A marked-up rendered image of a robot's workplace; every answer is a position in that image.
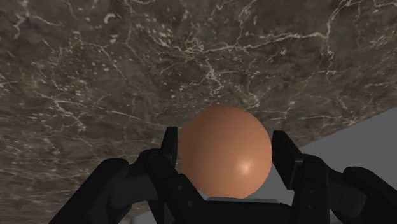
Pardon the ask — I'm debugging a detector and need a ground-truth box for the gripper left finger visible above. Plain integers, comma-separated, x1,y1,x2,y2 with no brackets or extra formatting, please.
48,126,208,224

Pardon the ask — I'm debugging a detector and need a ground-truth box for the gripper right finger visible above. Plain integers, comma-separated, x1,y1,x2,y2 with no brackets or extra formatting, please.
270,130,397,224

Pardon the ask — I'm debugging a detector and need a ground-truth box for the brown egg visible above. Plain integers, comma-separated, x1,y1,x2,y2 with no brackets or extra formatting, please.
179,105,274,200

